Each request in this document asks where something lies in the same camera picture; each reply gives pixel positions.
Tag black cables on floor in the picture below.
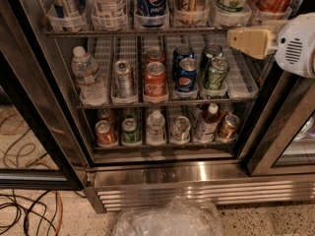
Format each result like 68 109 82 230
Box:
0 189 87 236

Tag empty clear plastic tray middle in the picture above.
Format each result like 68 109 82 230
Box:
210 32 260 99

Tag clear water bottle middle shelf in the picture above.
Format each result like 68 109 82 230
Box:
72 46 106 106

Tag silver soda can middle shelf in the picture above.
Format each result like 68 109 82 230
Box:
113 60 134 98

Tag clear plastic bag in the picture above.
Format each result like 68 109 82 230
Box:
112 197 223 236

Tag front green soda can middle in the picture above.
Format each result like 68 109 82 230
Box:
203 57 229 90

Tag rear blue pepsi can middle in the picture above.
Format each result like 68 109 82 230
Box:
172 44 194 79

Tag red can bottom shelf front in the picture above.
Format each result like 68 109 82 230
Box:
95 120 116 146

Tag white labelled can top shelf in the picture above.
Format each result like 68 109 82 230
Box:
92 0 127 30

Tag orange cable on floor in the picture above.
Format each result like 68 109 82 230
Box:
48 190 64 236

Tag rear red can bottom shelf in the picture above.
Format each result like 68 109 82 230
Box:
97 108 115 125

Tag rear green soda can middle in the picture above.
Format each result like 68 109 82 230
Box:
199 42 223 75

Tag white green can bottom shelf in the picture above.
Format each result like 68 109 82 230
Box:
170 116 191 143

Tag blue pepsi can top shelf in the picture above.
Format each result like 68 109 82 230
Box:
137 0 166 28

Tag clear water bottle bottom shelf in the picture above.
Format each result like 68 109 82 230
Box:
147 110 165 146

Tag front red coke can middle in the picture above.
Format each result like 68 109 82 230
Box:
145 62 166 97

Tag amber tea bottle bottom shelf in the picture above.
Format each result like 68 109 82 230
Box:
195 103 220 143

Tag stainless steel glass-door fridge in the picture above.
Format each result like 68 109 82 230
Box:
0 0 315 213

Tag brown striped can top shelf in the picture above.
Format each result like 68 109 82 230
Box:
175 0 206 25

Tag front blue pepsi can middle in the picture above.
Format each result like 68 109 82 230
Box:
175 57 198 92

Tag rear red coke can middle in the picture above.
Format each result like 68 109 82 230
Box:
145 46 165 64

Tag orange brown can bottom shelf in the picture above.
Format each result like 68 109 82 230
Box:
218 114 240 140

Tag clear water bottle shelf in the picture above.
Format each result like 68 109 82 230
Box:
72 46 106 106
147 110 165 146

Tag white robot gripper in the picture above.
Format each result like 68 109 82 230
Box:
226 13 315 79

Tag white blue can top left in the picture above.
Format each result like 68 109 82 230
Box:
48 0 86 31

